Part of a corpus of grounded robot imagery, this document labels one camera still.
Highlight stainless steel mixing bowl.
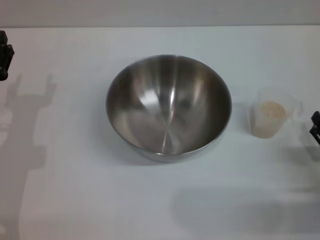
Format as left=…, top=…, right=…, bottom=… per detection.
left=105, top=53, right=233, bottom=165

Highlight white rice grains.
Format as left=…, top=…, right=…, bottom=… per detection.
left=253, top=100, right=286, bottom=138

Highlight clear plastic measuring cup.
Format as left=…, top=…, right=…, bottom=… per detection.
left=250, top=86, right=305, bottom=139

